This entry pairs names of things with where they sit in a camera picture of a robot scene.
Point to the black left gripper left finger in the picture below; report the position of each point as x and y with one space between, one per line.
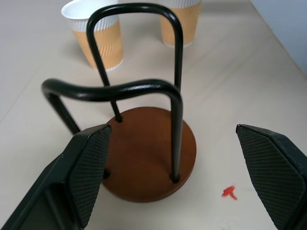
79 172

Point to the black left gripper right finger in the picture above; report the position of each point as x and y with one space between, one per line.
275 172

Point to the orange white ribbed paper cup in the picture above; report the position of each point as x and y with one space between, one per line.
111 48
189 24

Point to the small red table mark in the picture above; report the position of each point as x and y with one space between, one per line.
227 191

